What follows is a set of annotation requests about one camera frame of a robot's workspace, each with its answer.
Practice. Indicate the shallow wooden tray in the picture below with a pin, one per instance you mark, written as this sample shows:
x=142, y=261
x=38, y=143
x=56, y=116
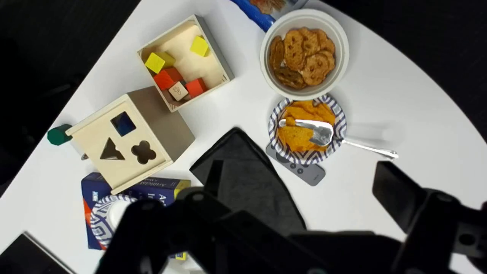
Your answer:
x=213, y=69

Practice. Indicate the black laptop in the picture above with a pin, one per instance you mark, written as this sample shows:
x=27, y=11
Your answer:
x=27, y=256

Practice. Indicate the empty patterned paper plate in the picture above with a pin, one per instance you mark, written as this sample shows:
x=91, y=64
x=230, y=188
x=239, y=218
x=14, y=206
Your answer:
x=104, y=215

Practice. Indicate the white round bowl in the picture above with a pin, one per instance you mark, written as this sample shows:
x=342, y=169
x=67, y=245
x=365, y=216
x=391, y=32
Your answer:
x=341, y=51

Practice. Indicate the blue book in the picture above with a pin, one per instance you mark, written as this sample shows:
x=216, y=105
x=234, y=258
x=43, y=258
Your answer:
x=152, y=191

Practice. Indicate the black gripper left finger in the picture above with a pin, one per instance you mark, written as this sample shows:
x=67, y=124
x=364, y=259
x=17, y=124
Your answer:
x=213, y=177

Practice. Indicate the red wooden block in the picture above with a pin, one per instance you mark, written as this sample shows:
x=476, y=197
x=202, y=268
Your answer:
x=195, y=87
x=164, y=79

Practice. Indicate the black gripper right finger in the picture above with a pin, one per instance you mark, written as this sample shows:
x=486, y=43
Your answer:
x=397, y=195

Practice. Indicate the green wooden cylinder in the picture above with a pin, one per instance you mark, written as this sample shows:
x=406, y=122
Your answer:
x=58, y=134

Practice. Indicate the blue snack package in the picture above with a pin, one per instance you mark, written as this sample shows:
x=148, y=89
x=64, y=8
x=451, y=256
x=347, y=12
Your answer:
x=256, y=12

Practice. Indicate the wooden shape sorter cube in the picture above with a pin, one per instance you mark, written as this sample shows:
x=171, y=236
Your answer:
x=126, y=153

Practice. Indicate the orange food pieces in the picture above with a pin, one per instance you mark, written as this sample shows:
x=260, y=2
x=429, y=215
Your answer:
x=297, y=137

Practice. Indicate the patterned paper plate with food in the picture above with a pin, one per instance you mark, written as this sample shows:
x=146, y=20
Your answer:
x=338, y=118

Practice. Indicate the natural wooden block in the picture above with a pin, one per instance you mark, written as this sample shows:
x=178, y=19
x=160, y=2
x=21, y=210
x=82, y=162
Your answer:
x=178, y=92

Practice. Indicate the yellow wooden block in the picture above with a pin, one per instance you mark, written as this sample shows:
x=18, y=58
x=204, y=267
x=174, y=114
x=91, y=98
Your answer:
x=155, y=63
x=199, y=46

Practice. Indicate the black cloth napkin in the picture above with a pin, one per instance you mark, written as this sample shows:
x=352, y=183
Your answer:
x=253, y=183

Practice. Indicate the pretzel crackers pile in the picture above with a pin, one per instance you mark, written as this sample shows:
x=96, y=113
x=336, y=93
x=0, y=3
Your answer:
x=304, y=58

